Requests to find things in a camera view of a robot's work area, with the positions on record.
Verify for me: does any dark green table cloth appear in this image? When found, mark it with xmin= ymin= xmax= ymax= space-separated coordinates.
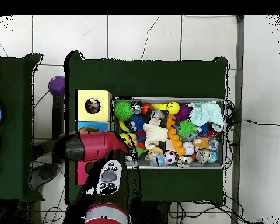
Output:
xmin=0 ymin=53 xmax=44 ymax=202
xmin=64 ymin=50 xmax=228 ymax=206

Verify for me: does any purple round lid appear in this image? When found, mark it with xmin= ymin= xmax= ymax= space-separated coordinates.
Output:
xmin=48 ymin=75 xmax=65 ymax=96

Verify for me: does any long black cable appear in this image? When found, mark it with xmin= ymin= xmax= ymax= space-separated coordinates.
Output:
xmin=226 ymin=119 xmax=280 ymax=127

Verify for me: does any orange plastic block toy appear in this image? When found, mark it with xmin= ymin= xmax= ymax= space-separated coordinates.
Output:
xmin=167 ymin=127 xmax=186 ymax=156

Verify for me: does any green spiky rubber ball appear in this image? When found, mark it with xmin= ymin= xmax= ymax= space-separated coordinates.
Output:
xmin=114 ymin=100 xmax=134 ymax=121
xmin=177 ymin=120 xmax=198 ymax=139

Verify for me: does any black and white soccer ball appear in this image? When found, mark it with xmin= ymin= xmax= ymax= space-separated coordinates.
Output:
xmin=163 ymin=150 xmax=177 ymax=165

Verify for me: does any cream fluffy cloth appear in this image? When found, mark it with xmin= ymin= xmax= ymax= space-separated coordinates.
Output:
xmin=143 ymin=123 xmax=169 ymax=150

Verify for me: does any colourful dotted cloth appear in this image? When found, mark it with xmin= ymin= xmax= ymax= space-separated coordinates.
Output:
xmin=85 ymin=98 xmax=101 ymax=114

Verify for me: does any silver wire mesh bin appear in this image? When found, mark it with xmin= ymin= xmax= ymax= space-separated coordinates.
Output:
xmin=111 ymin=96 xmax=226 ymax=170

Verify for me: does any wooden box with three holes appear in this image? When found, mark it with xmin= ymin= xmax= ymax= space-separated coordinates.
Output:
xmin=74 ymin=89 xmax=113 ymax=186

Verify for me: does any grey metal rail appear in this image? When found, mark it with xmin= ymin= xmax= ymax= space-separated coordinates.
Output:
xmin=230 ymin=15 xmax=245 ymax=224

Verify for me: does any blue spiky rubber ball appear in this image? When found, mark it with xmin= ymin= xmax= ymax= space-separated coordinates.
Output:
xmin=127 ymin=114 xmax=146 ymax=133

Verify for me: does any white baseball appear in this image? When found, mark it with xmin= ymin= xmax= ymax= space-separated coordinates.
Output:
xmin=182 ymin=142 xmax=195 ymax=156

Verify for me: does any yellow smiley face ball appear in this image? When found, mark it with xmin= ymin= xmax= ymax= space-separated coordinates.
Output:
xmin=167 ymin=101 xmax=181 ymax=115

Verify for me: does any plain yellow ball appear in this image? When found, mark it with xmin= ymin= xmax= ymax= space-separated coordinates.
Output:
xmin=119 ymin=132 xmax=131 ymax=145

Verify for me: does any mint green knitted cloth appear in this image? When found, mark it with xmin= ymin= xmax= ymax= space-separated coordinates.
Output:
xmin=188 ymin=101 xmax=225 ymax=128

